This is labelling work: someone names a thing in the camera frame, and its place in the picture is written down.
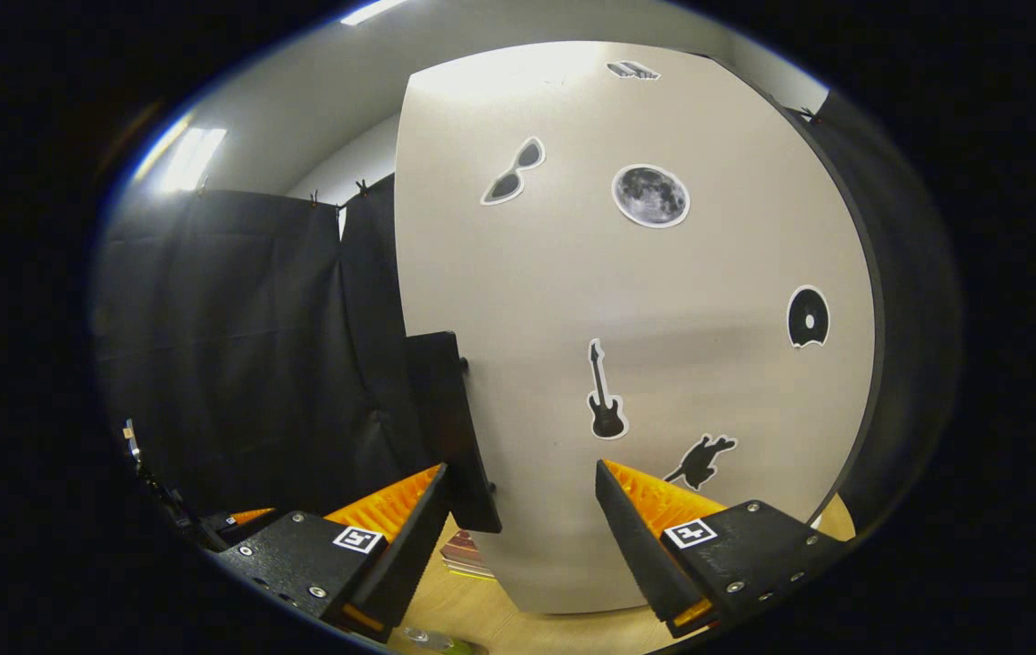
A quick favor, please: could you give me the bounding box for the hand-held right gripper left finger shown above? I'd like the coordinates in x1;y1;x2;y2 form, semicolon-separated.
211;462;455;645

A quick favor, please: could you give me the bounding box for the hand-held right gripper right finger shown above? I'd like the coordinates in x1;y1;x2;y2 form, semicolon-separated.
594;458;850;639

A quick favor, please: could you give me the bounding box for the green label bottle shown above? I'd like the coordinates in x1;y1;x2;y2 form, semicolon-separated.
397;625;488;655

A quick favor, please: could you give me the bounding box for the beige cabinet door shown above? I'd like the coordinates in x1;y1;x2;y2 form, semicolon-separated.
393;41;878;616

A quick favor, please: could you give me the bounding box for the grey cabinet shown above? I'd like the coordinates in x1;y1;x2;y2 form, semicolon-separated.
709;53;889;538

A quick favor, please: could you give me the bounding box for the stack of thin books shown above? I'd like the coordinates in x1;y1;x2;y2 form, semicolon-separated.
438;530;498;581

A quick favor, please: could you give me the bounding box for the black backdrop cloth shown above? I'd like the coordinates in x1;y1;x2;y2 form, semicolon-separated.
92;89;966;552

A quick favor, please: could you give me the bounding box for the small ceiling light panel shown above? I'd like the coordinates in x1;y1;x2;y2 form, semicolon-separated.
156;126;228;194

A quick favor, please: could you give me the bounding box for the large ceiling light panel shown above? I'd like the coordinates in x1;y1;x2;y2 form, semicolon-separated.
339;0;411;27

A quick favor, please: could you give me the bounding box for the black door handle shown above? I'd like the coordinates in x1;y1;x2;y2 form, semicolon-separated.
405;330;503;534

